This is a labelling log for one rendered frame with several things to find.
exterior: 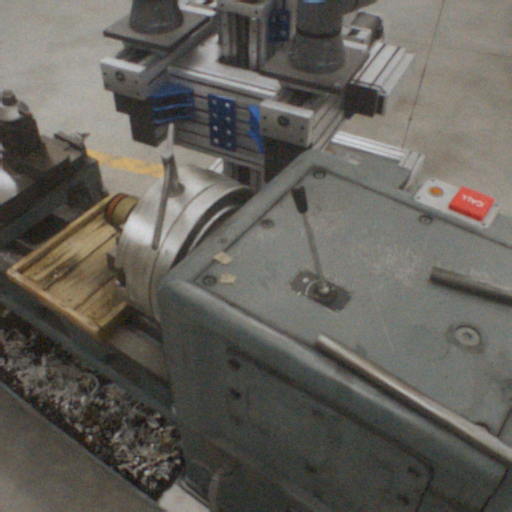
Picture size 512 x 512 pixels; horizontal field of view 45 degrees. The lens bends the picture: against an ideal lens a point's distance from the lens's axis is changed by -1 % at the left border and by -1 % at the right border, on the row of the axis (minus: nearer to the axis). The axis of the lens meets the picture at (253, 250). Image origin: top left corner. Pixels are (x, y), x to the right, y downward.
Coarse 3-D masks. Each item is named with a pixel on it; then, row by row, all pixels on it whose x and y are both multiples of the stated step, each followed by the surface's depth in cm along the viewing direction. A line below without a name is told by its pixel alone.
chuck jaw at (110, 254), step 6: (120, 228) 122; (120, 234) 120; (108, 252) 116; (114, 252) 116; (108, 258) 116; (114, 258) 115; (108, 264) 117; (114, 264) 116; (114, 270) 117; (120, 270) 113; (120, 276) 114
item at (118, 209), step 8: (112, 200) 127; (120, 200) 127; (128, 200) 126; (136, 200) 126; (112, 208) 126; (120, 208) 125; (128, 208) 124; (104, 216) 128; (112, 216) 127; (120, 216) 125; (128, 216) 124; (112, 224) 128; (120, 224) 125
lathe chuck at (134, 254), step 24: (192, 168) 117; (192, 192) 110; (144, 216) 109; (168, 216) 108; (120, 240) 110; (144, 240) 108; (120, 264) 111; (144, 264) 108; (120, 288) 115; (144, 288) 110; (144, 312) 117
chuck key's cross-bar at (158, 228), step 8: (168, 128) 111; (168, 136) 109; (168, 144) 108; (168, 168) 104; (168, 176) 103; (168, 184) 101; (168, 192) 99; (160, 200) 97; (160, 208) 94; (160, 216) 93; (160, 224) 91; (160, 232) 89; (152, 240) 87; (160, 240) 88; (152, 248) 87
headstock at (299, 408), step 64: (320, 192) 107; (384, 192) 107; (192, 256) 97; (256, 256) 96; (320, 256) 96; (384, 256) 96; (448, 256) 96; (192, 320) 93; (256, 320) 87; (320, 320) 87; (384, 320) 87; (448, 320) 87; (192, 384) 106; (256, 384) 94; (320, 384) 82; (448, 384) 79; (256, 448) 110; (320, 448) 94; (384, 448) 83; (448, 448) 74
